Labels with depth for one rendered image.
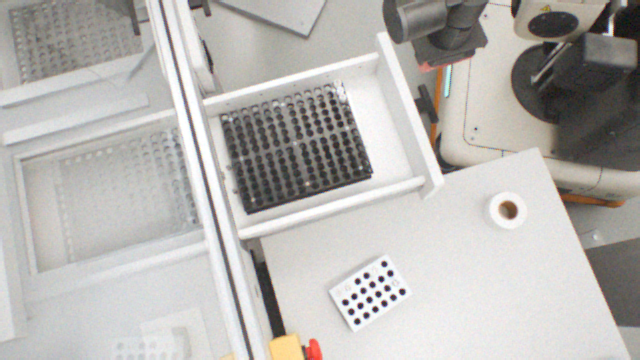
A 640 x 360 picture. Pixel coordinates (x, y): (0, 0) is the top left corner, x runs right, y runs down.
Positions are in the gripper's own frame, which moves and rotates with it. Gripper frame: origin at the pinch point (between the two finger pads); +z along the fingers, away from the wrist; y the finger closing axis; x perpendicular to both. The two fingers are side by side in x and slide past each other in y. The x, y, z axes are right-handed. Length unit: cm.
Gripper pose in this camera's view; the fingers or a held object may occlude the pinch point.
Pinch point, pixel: (431, 64)
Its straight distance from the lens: 80.4
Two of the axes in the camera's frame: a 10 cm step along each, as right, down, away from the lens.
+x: 3.0, 9.2, -2.5
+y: -9.5, 2.8, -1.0
